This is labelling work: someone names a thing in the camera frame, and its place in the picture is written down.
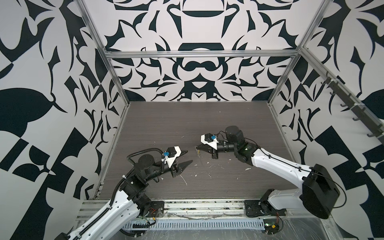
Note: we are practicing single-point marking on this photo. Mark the dark wall hook rack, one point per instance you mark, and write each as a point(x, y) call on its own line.
point(351, 102)

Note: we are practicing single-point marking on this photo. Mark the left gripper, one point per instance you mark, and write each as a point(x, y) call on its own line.
point(177, 168)

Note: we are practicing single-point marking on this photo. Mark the white slotted cable duct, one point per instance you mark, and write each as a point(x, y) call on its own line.
point(208, 224)

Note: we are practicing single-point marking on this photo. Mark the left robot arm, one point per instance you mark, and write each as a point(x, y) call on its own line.
point(129, 200)

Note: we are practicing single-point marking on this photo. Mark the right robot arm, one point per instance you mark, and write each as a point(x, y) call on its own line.
point(315, 190)

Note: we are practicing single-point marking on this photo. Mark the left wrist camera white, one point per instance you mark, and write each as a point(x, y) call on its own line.
point(170, 155)

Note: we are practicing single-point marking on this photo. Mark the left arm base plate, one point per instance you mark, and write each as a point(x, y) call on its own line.
point(152, 209)

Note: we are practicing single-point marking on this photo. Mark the green circuit board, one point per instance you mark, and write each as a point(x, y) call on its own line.
point(272, 228)

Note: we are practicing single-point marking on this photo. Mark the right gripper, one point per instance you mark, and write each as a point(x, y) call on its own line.
point(214, 152)

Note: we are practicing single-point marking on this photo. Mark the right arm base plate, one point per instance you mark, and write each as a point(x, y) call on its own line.
point(258, 208)

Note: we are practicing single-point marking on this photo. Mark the aluminium front rail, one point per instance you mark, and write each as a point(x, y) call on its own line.
point(192, 209)

